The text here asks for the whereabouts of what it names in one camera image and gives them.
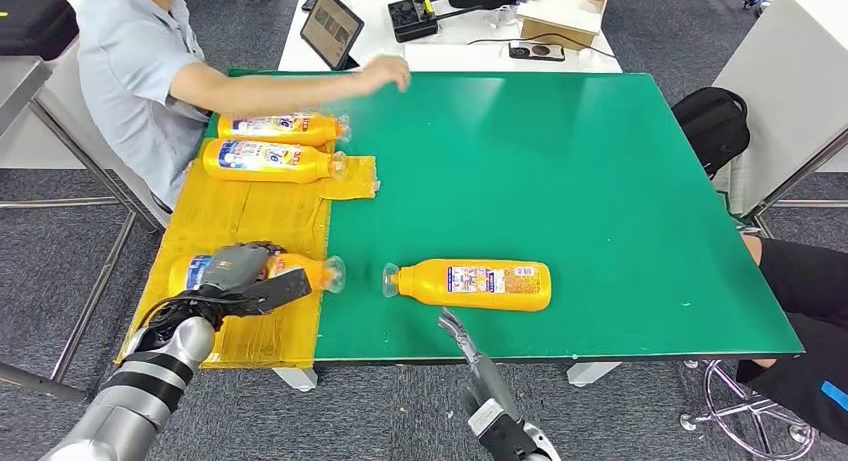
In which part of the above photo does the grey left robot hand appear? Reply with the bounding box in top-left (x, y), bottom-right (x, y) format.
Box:
top-left (198, 241), bottom-right (287, 292)

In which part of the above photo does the person's right hand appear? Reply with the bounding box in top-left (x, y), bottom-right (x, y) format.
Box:
top-left (354, 55), bottom-right (413, 94)

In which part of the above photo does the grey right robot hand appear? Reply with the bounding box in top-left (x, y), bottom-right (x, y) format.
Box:
top-left (437, 307), bottom-right (521, 420)

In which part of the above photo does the orange detergent bottle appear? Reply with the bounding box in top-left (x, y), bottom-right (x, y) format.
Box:
top-left (382, 258), bottom-right (553, 313)
top-left (217, 112), bottom-right (352, 148)
top-left (167, 252), bottom-right (347, 299)
top-left (202, 137), bottom-right (349, 185)

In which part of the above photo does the yellow taped cardboard mat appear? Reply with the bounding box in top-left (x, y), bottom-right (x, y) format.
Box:
top-left (115, 136), bottom-right (382, 370)

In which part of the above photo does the black router with antennas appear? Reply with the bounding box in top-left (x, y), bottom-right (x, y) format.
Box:
top-left (387, 0), bottom-right (482, 44)

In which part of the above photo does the black tablet on stand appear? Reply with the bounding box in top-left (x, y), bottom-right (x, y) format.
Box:
top-left (299, 0), bottom-right (366, 72)

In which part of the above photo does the white table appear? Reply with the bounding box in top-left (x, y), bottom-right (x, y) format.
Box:
top-left (278, 0), bottom-right (624, 74)

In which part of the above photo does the brown cardboard box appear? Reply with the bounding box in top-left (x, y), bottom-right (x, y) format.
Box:
top-left (515, 0), bottom-right (612, 50)

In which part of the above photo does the white foam sheet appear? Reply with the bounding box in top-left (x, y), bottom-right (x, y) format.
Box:
top-left (517, 0), bottom-right (603, 33)

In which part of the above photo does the green table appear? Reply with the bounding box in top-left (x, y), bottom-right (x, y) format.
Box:
top-left (201, 70), bottom-right (805, 393)

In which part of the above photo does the person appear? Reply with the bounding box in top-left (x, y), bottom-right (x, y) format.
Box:
top-left (76, 0), bottom-right (412, 211)
top-left (733, 232), bottom-right (848, 443)

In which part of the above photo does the chrome chair base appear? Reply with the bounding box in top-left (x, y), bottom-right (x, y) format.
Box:
top-left (680, 353), bottom-right (819, 461)

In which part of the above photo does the black hard case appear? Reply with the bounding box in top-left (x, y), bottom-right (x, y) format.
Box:
top-left (0, 0), bottom-right (79, 62)

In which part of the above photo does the black backpack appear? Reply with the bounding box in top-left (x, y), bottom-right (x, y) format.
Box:
top-left (670, 86), bottom-right (752, 180)

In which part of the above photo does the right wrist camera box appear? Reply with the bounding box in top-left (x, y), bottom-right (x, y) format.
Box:
top-left (466, 398), bottom-right (531, 461)

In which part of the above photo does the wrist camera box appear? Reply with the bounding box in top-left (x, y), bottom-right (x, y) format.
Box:
top-left (218, 267), bottom-right (313, 317)
top-left (466, 398), bottom-right (531, 461)

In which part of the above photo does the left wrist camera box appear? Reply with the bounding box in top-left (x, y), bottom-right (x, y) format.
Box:
top-left (218, 267), bottom-right (313, 317)

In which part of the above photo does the thin black cable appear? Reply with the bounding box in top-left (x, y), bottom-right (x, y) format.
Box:
top-left (467, 31), bottom-right (617, 60)

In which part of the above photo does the white cable bundle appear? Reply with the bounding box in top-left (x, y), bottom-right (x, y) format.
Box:
top-left (484, 4), bottom-right (527, 31)

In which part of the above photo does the black flat camera device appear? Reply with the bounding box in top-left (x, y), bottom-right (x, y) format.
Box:
top-left (508, 40), bottom-right (566, 62)

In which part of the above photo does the white cabinet with steel frame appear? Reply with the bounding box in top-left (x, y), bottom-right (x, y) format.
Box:
top-left (712, 0), bottom-right (848, 217)

